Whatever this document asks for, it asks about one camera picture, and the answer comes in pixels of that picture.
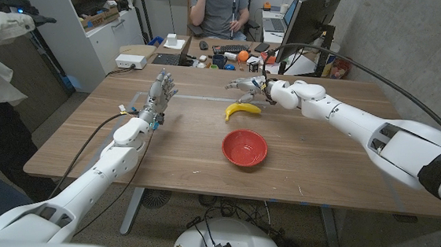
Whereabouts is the round floor fan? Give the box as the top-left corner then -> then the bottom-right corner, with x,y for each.
140,187 -> 174,212

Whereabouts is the blue plastic bin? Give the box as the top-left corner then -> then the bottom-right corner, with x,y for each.
147,34 -> 165,49

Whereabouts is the dark blue mug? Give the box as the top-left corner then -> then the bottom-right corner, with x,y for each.
211,53 -> 229,70

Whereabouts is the seated person grey shirt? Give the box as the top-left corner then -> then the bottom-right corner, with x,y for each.
187,0 -> 252,42

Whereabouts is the white shelf cabinet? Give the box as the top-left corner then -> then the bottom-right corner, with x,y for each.
0,0 -> 149,98

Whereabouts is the yellow toy banana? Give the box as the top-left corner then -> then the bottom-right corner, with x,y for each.
224,100 -> 264,125

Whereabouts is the black phone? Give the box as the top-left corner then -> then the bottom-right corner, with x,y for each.
253,41 -> 271,55

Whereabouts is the red bowl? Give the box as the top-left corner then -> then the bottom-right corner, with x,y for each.
219,127 -> 270,170

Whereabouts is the black computer monitor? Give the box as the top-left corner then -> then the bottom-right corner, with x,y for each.
274,0 -> 345,79

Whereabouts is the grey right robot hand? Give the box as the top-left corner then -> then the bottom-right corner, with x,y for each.
224,72 -> 270,107

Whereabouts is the open silver laptop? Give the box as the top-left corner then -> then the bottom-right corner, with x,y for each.
261,0 -> 300,35

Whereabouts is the thin white stick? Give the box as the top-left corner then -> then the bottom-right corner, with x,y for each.
229,0 -> 238,39

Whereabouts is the red bag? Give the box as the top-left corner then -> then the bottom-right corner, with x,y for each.
329,54 -> 355,81

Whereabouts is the white robot torso base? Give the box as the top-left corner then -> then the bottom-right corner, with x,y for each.
171,213 -> 288,247

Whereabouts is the white power box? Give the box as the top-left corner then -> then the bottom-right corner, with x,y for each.
114,52 -> 149,72

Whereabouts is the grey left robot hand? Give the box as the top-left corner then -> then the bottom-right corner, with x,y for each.
137,68 -> 180,127

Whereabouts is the black keyboard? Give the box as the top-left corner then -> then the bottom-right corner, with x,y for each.
211,42 -> 252,58

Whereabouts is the cardboard box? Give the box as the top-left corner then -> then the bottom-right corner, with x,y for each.
78,3 -> 122,35

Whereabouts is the grey table leg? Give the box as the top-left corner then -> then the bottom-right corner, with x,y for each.
119,186 -> 146,238
316,205 -> 346,247

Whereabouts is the small white box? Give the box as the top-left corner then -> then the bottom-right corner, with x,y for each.
164,32 -> 179,48

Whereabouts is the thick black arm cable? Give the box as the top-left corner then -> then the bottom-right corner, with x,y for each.
47,106 -> 138,206
257,39 -> 441,152

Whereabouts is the black laptop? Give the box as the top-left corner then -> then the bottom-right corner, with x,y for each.
150,34 -> 193,68

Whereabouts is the thin black cable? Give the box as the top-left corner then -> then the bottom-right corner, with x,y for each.
72,122 -> 156,241

